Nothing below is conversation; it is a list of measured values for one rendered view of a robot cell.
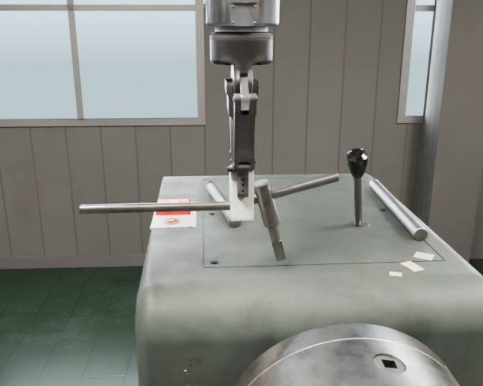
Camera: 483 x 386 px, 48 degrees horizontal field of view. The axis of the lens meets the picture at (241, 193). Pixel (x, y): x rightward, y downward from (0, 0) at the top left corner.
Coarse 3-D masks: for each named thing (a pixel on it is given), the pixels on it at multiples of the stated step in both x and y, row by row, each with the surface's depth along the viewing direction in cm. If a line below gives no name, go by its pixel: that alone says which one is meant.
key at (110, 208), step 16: (336, 176) 70; (272, 192) 70; (288, 192) 70; (80, 208) 68; (96, 208) 68; (112, 208) 69; (128, 208) 69; (144, 208) 69; (160, 208) 69; (176, 208) 69; (192, 208) 69; (208, 208) 70; (224, 208) 70
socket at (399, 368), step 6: (378, 360) 57; (384, 360) 58; (390, 360) 58; (396, 360) 58; (378, 366) 56; (384, 366) 58; (390, 366) 58; (396, 366) 57; (402, 366) 57; (396, 372) 56
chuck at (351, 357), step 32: (320, 352) 59; (352, 352) 58; (384, 352) 59; (416, 352) 61; (256, 384) 60; (288, 384) 57; (320, 384) 54; (352, 384) 53; (384, 384) 53; (416, 384) 54; (448, 384) 57
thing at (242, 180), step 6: (240, 162) 65; (246, 162) 65; (240, 168) 65; (246, 168) 65; (240, 174) 67; (246, 174) 67; (240, 180) 67; (246, 180) 67; (240, 186) 67; (246, 186) 67; (240, 192) 67; (246, 192) 67
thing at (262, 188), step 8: (256, 184) 69; (264, 184) 69; (256, 192) 69; (264, 192) 69; (264, 200) 69; (272, 200) 70; (264, 208) 70; (272, 208) 70; (264, 216) 70; (272, 216) 70; (264, 224) 71; (272, 224) 71; (272, 232) 71; (272, 240) 72; (280, 240) 72; (280, 248) 72; (280, 256) 73
